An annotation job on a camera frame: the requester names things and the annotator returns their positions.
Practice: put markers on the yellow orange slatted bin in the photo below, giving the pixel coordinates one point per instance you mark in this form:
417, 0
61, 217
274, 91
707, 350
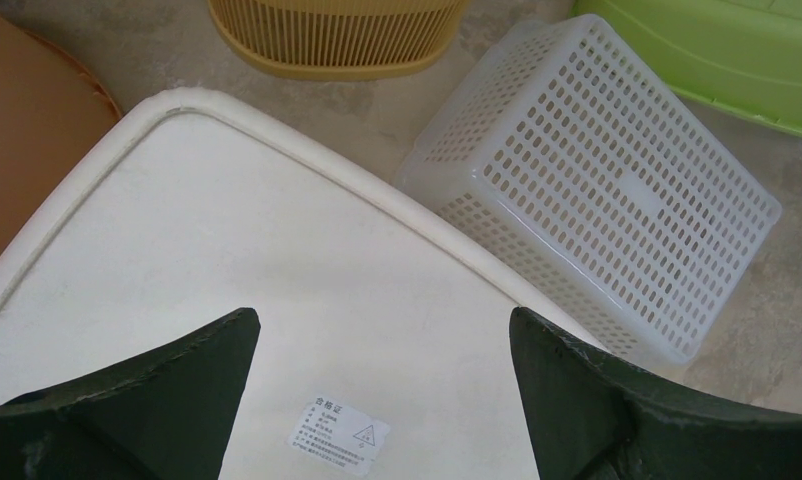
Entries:
338, 40

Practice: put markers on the cream perforated laundry basket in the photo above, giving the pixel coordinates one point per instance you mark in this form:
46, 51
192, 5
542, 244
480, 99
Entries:
384, 349

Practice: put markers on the peach plastic bucket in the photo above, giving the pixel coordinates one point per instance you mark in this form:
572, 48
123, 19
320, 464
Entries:
52, 112

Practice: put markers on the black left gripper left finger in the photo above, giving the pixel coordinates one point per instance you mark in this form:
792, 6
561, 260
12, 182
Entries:
167, 413

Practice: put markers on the green solid plastic tub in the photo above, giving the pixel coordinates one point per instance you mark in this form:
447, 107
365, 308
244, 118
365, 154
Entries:
741, 57

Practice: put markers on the green perforated plastic basket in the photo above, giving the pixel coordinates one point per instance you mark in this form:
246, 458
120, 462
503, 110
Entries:
565, 156

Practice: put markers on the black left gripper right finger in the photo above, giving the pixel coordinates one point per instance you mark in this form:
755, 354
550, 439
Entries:
593, 415

